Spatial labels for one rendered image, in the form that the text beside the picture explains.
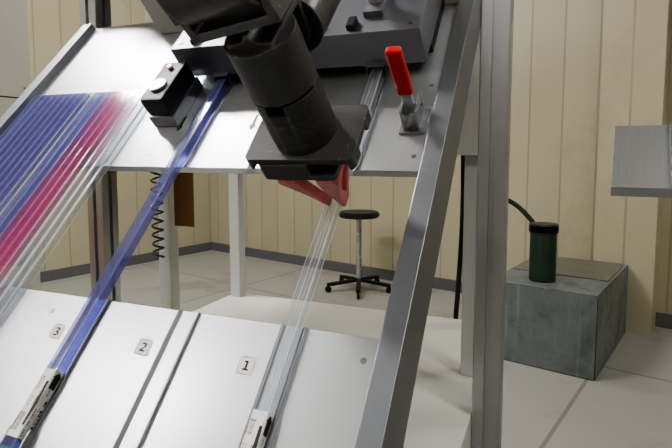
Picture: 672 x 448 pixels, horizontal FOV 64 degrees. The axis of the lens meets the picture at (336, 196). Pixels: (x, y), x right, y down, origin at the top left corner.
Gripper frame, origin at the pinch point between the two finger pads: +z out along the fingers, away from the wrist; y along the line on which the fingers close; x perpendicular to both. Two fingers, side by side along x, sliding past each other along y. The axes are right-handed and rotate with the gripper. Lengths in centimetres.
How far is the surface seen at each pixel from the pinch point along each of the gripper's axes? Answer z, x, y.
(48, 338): 0.3, 18.6, 26.0
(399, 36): -4.0, -19.7, -3.6
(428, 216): -0.5, 2.4, -9.8
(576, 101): 205, -233, -30
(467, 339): 50, -8, -7
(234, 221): 60, -36, 57
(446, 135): -0.2, -8.0, -9.9
